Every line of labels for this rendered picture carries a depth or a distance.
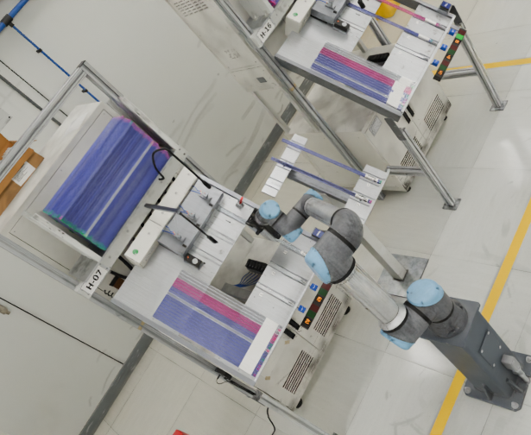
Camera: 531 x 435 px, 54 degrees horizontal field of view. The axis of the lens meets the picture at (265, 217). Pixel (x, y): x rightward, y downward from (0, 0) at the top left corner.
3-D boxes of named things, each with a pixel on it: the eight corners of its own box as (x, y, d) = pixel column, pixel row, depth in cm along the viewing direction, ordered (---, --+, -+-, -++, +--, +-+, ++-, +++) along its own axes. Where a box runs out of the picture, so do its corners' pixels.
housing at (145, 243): (203, 185, 252) (199, 173, 239) (145, 272, 238) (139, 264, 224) (188, 177, 253) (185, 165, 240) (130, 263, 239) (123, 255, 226)
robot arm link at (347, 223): (362, 205, 166) (303, 182, 211) (338, 232, 166) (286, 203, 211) (383, 228, 170) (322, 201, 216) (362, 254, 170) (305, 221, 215)
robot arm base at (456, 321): (473, 305, 194) (463, 292, 189) (459, 342, 189) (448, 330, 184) (436, 298, 206) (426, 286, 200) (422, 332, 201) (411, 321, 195)
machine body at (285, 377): (357, 303, 301) (296, 245, 266) (300, 417, 280) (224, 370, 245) (283, 281, 351) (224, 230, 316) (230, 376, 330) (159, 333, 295)
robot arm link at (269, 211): (273, 223, 203) (256, 208, 203) (268, 229, 213) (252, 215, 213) (286, 208, 205) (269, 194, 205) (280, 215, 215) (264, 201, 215)
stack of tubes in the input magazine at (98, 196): (172, 154, 232) (126, 114, 217) (104, 251, 217) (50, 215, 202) (158, 154, 242) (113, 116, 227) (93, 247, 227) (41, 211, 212)
